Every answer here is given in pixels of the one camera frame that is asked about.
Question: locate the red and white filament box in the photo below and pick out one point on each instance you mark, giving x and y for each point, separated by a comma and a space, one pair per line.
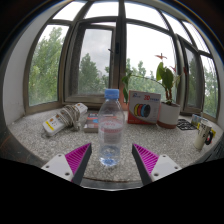
144, 108

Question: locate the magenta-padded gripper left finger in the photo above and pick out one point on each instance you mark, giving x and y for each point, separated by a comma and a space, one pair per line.
76, 158

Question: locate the white mug with dark print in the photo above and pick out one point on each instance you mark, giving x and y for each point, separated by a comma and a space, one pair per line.
201, 135

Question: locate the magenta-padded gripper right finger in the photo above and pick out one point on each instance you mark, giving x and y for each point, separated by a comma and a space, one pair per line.
147, 159

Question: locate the potted plant in white pot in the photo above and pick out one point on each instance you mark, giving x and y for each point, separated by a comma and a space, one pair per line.
168, 115

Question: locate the clear blue-capped water bottle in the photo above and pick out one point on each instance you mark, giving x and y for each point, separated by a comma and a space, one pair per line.
110, 133

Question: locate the light blue box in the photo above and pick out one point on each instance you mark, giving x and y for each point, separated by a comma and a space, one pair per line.
195, 119

